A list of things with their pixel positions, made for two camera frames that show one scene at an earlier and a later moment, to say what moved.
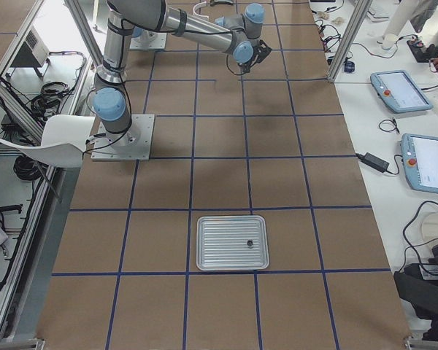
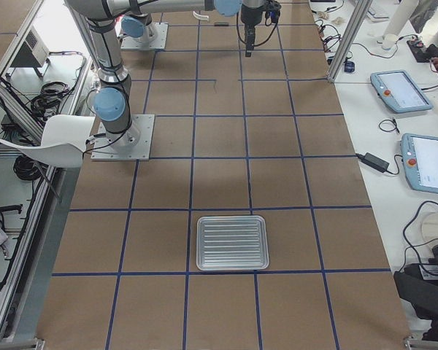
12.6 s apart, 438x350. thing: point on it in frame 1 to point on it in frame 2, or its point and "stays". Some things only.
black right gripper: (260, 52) to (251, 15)
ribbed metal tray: (222, 243) stays
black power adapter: (373, 162) stays
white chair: (63, 141) stays
